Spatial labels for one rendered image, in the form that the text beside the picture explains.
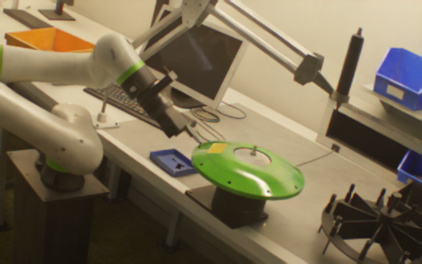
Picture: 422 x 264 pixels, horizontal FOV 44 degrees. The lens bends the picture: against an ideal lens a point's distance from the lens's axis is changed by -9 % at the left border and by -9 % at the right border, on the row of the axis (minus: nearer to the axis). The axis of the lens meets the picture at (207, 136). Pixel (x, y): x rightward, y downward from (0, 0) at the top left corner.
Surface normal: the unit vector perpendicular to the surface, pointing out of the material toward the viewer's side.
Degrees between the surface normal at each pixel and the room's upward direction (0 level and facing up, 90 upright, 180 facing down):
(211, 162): 23
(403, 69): 90
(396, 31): 90
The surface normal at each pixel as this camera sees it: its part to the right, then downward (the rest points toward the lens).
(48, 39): 0.80, 0.33
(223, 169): -0.02, -0.77
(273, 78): -0.67, 0.13
